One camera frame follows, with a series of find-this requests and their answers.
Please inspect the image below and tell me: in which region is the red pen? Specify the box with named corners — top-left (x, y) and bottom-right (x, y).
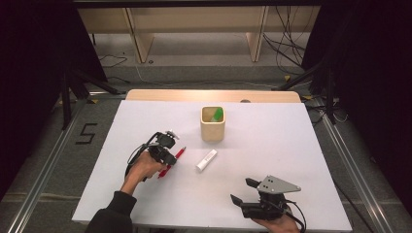
top-left (157, 146), bottom-right (188, 180)

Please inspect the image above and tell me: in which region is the black tripod stand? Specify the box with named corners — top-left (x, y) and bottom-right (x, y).
top-left (271, 57), bottom-right (338, 126)
top-left (59, 68), bottom-right (128, 131)

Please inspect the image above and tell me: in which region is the thin black floor cable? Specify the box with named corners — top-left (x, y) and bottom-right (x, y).
top-left (98, 53), bottom-right (128, 69)

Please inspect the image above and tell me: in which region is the metal floor rail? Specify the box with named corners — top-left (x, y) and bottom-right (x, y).
top-left (314, 96), bottom-right (395, 233)
top-left (6, 99), bottom-right (89, 233)

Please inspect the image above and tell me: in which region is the white foam board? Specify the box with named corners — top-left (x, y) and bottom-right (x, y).
top-left (71, 99), bottom-right (354, 233)

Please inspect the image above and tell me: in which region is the light wooden desk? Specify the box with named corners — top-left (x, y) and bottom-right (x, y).
top-left (77, 5), bottom-right (322, 64)

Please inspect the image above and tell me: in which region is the black curtain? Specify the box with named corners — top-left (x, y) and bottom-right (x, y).
top-left (300, 0), bottom-right (412, 216)
top-left (0, 0), bottom-right (109, 199)

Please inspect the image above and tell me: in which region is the black metal frame bar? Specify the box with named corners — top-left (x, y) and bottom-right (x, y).
top-left (72, 0), bottom-right (325, 9)

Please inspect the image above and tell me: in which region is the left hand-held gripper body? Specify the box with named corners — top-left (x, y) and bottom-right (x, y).
top-left (147, 129), bottom-right (180, 160)

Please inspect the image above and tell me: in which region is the person's right hand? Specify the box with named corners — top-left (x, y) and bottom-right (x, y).
top-left (252, 213), bottom-right (301, 233)

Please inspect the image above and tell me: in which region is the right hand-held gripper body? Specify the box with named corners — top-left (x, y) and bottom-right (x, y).
top-left (240, 175), bottom-right (302, 222)

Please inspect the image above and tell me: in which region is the green highlighter pen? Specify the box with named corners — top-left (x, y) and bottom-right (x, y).
top-left (209, 107), bottom-right (224, 123)

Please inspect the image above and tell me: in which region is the tangle of black cables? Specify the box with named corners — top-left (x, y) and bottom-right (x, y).
top-left (261, 5), bottom-right (309, 76)

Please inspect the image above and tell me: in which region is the right hand-held gripper cable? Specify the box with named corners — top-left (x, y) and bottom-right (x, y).
top-left (284, 199), bottom-right (308, 233)

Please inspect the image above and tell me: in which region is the person's left hand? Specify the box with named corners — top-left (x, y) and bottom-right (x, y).
top-left (120, 150), bottom-right (169, 196)

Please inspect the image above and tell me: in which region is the square wooden pen holder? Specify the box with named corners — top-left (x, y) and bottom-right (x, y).
top-left (199, 106), bottom-right (226, 143)

